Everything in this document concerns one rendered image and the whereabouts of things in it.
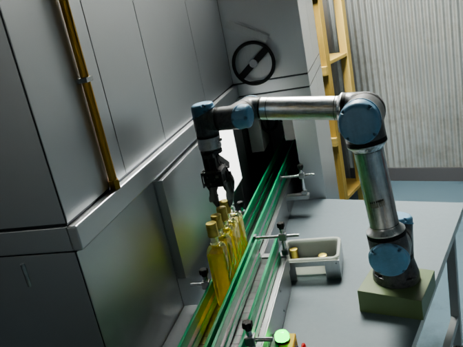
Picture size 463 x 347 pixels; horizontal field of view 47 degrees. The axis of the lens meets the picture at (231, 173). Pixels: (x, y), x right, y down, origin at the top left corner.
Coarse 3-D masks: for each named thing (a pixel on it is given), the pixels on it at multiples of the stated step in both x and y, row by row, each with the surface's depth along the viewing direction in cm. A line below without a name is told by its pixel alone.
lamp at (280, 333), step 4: (276, 332) 157; (280, 332) 156; (284, 332) 156; (276, 336) 156; (280, 336) 155; (284, 336) 155; (288, 336) 156; (276, 340) 156; (280, 340) 155; (284, 340) 155; (288, 340) 156; (280, 344) 156; (284, 344) 155
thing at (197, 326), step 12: (276, 156) 292; (276, 168) 289; (264, 180) 257; (264, 192) 254; (252, 204) 230; (252, 216) 228; (204, 300) 161; (216, 300) 172; (204, 312) 161; (192, 324) 150; (204, 324) 159; (192, 336) 150
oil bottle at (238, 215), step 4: (236, 212) 188; (232, 216) 186; (236, 216) 186; (240, 216) 188; (240, 220) 188; (240, 224) 187; (240, 228) 187; (244, 228) 191; (240, 232) 187; (244, 232) 190; (244, 236) 190; (244, 240) 189; (244, 244) 189; (244, 248) 189
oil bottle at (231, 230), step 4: (224, 228) 176; (228, 228) 176; (232, 228) 177; (224, 232) 176; (228, 232) 175; (232, 232) 176; (232, 236) 175; (236, 236) 179; (232, 240) 176; (236, 240) 179; (236, 244) 178; (236, 248) 178; (236, 252) 178; (236, 256) 178; (240, 256) 182; (236, 260) 178
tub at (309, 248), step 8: (288, 240) 216; (296, 240) 215; (304, 240) 214; (312, 240) 213; (320, 240) 212; (328, 240) 211; (336, 240) 210; (304, 248) 215; (312, 248) 214; (320, 248) 213; (328, 248) 212; (336, 248) 211; (288, 256) 211; (304, 256) 215; (312, 256) 214; (328, 256) 212; (336, 256) 196
